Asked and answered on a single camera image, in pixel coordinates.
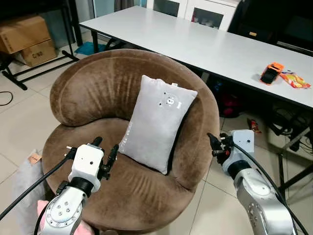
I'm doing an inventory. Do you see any brown round velvet sofa chair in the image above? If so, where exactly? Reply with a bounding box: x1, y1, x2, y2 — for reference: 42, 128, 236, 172
42, 48, 221, 234

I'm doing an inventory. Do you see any grey pillow with small print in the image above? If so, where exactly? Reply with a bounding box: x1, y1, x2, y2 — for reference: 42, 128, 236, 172
119, 74, 199, 175

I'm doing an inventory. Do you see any grey pillow with orange tag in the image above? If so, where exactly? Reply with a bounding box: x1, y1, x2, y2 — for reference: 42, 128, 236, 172
11, 149, 48, 235

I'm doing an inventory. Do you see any blue floor mat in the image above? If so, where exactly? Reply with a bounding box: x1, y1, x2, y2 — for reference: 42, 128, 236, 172
74, 41, 106, 56

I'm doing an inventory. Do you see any small red snack wrapper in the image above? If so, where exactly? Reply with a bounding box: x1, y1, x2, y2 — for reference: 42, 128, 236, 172
247, 118, 263, 134

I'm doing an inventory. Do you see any red bag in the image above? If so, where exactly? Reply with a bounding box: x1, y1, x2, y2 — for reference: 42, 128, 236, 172
217, 90, 244, 118

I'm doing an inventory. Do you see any pink cushion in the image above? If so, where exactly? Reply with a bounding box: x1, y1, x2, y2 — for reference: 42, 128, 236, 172
36, 199, 94, 235

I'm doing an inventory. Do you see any orange and black handheld device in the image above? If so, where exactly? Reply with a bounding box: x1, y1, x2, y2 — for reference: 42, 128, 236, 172
260, 62, 285, 86

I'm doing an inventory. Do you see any long white table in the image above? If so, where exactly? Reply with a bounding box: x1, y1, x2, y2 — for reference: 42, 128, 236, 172
79, 6, 313, 192

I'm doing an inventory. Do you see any orange yellow snack packet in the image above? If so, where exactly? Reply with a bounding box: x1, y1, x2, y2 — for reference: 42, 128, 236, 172
279, 70, 312, 90

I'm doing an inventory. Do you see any small printed cardboard box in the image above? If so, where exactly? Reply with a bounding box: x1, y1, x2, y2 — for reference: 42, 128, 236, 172
17, 39, 58, 68

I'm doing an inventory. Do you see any white cabinet with glass doors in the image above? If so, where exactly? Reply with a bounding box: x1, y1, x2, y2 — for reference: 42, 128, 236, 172
147, 0, 241, 31

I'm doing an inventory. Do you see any black office chair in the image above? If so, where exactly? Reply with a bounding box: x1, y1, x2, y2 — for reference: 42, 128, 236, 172
229, 0, 313, 55

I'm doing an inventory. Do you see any large brown cardboard box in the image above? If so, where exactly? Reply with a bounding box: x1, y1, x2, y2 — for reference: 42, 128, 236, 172
0, 15, 52, 55

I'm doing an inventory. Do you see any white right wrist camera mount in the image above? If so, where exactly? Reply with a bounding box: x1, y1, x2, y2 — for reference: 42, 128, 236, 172
228, 129, 255, 165

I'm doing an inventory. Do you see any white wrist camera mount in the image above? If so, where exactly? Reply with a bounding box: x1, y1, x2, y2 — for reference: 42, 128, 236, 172
228, 129, 255, 165
68, 143, 105, 183

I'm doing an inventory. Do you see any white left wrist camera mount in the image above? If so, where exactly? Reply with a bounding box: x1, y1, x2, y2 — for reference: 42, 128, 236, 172
68, 143, 105, 183

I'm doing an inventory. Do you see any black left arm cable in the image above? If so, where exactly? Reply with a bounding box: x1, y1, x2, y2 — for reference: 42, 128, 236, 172
0, 147, 77, 222

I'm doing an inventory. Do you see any black floor cable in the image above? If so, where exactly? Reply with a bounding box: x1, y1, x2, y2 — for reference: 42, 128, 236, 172
0, 90, 15, 107

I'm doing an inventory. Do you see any black metal rack frame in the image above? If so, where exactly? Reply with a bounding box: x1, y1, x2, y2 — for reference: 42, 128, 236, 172
0, 0, 83, 92

